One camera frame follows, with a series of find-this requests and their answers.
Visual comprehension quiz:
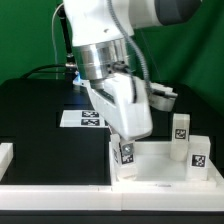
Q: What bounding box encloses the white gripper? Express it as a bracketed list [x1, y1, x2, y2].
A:
[83, 73, 153, 156]

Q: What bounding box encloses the white square table top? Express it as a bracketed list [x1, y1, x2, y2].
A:
[109, 141, 224, 189]

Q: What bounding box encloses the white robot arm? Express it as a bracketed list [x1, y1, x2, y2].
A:
[63, 0, 202, 156]

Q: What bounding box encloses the white U-shaped obstacle fence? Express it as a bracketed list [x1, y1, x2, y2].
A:
[0, 142, 224, 212]

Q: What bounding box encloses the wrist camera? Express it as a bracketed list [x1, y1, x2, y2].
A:
[149, 83, 178, 112]

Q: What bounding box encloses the white marker base plate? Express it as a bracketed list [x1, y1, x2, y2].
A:
[60, 110, 108, 128]

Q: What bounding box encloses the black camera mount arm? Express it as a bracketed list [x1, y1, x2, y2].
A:
[57, 5, 78, 82]

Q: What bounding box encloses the black cable bundle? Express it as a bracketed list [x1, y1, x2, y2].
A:
[19, 63, 76, 80]

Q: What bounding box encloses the white cable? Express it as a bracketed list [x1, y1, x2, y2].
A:
[51, 3, 68, 80]

